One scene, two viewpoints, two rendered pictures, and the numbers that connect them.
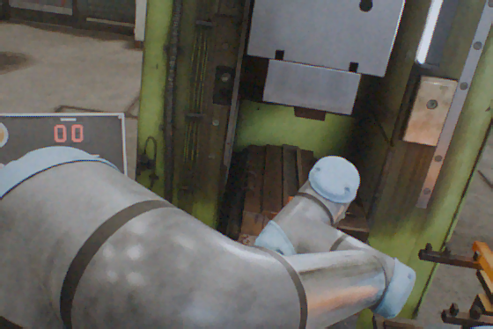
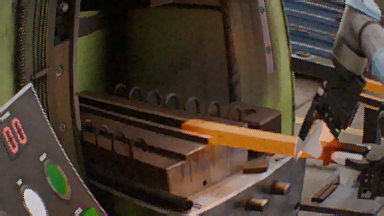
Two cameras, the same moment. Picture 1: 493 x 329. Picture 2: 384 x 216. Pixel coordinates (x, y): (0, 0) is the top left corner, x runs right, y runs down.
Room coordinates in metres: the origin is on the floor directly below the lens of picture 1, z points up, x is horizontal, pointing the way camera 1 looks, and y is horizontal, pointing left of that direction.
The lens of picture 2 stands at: (0.28, 0.75, 1.41)
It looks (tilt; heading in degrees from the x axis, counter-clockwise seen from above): 18 degrees down; 311
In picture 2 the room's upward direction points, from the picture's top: 3 degrees counter-clockwise
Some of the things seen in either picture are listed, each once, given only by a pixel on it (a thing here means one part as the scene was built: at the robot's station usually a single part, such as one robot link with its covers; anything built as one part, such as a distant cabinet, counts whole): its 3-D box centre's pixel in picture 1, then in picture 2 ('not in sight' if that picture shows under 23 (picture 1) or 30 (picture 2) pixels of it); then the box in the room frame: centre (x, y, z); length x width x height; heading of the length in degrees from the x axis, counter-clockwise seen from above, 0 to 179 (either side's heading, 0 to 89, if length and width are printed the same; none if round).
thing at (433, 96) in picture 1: (428, 111); not in sight; (1.15, -0.43, 1.27); 0.09 x 0.02 x 0.17; 90
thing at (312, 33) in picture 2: not in sight; (315, 31); (2.93, -3.87, 0.36); 1.20 x 0.80 x 0.72; 7
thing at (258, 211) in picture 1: (281, 186); (117, 137); (1.23, -0.11, 0.96); 0.42 x 0.20 x 0.09; 0
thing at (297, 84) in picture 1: (305, 64); not in sight; (1.23, -0.11, 1.32); 0.42 x 0.20 x 0.10; 0
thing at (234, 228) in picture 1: (239, 198); (102, 174); (1.16, 0.00, 0.93); 0.40 x 0.03 x 0.03; 0
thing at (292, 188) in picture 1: (291, 176); (124, 114); (1.23, -0.14, 0.99); 0.42 x 0.05 x 0.01; 0
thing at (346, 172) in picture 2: not in sight; (345, 169); (0.71, -0.12, 0.98); 0.09 x 0.03 x 0.06; 3
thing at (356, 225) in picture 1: (347, 226); (247, 129); (1.08, -0.29, 0.95); 0.12 x 0.08 x 0.06; 0
